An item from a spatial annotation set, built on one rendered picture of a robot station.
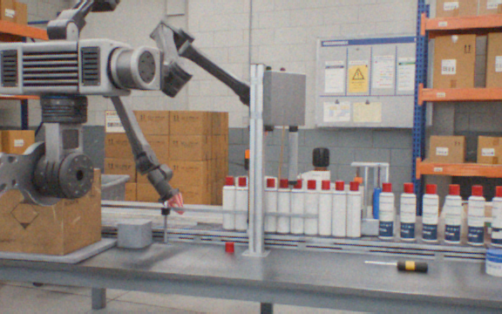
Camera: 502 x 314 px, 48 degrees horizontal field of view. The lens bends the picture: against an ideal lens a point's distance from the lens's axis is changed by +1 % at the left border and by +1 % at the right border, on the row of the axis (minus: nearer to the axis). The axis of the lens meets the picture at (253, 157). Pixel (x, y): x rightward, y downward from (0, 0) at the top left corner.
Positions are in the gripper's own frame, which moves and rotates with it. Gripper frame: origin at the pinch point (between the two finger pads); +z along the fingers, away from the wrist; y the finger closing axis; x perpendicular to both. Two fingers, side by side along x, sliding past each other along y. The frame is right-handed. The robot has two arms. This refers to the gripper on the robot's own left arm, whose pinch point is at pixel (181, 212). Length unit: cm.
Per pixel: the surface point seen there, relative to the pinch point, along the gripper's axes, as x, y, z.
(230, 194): -21.2, -1.7, 6.9
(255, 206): -30.4, -15.5, 17.1
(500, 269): -82, -21, 79
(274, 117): -56, -16, -3
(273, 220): -28.3, -1.6, 24.8
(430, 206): -77, -2, 54
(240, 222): -17.3, -2.0, 17.8
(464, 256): -75, -5, 74
